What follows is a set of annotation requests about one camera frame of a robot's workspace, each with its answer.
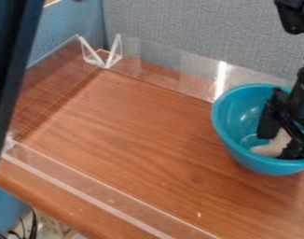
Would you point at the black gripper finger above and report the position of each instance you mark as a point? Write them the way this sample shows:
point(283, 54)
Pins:
point(291, 144)
point(268, 124)

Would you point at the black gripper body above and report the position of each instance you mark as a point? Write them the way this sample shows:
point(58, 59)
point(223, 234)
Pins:
point(285, 108)

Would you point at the white brown toy mushroom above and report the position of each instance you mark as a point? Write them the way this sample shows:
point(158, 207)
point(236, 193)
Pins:
point(272, 149)

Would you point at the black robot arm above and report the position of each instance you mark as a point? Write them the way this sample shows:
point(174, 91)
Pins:
point(19, 21)

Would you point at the blue plastic bowl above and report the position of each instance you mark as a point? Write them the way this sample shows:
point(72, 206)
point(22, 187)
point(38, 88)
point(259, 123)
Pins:
point(235, 117)

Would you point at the clear acrylic barrier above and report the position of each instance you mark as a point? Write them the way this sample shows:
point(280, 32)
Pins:
point(114, 153)

